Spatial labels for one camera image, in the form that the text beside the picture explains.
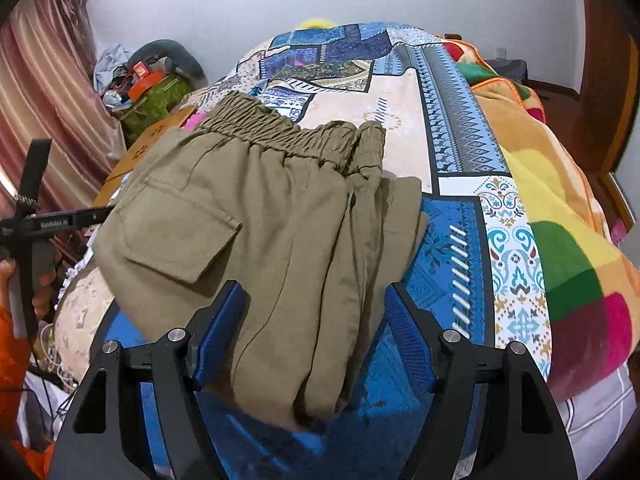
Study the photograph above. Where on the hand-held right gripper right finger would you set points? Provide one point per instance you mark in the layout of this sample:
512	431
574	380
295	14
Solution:
407	330

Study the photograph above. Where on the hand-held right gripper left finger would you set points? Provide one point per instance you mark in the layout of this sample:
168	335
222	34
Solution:
225	325

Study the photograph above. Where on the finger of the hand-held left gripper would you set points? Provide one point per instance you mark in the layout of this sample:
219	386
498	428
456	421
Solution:
81	224
95	216

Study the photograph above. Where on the olive green pants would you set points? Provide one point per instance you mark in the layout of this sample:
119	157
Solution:
280	220

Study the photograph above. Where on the person's left forearm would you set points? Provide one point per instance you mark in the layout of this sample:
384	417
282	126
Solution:
10	360

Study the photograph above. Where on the person's left hand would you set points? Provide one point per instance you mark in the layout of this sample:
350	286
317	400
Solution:
45	280

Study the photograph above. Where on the mustard yellow garment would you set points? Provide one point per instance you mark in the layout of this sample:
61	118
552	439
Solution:
150	145

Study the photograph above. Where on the beige patterned pillow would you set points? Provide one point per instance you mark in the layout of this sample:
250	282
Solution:
85	320

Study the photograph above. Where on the green patterned storage bag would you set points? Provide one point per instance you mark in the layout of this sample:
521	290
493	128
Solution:
157	102

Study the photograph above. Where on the striped pink curtain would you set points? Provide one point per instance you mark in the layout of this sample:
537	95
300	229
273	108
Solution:
45	85

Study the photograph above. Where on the orange box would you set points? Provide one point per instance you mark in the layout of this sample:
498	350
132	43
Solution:
145	82

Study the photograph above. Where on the light blue clothes pile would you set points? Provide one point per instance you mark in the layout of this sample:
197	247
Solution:
112	62

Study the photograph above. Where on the multicolour fleece blanket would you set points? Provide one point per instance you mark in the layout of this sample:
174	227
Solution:
565	240

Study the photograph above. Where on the blue patchwork bedsheet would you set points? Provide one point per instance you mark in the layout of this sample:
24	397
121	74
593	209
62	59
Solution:
450	135

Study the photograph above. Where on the white bed sheet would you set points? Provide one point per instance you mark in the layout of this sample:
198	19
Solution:
595	410

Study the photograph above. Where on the grey bag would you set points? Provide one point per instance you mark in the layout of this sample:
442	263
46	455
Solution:
507	71

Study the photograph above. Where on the yellow foam tube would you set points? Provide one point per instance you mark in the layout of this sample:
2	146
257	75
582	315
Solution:
315	23

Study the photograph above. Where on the brown wooden door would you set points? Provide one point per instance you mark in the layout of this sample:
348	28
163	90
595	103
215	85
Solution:
607	85

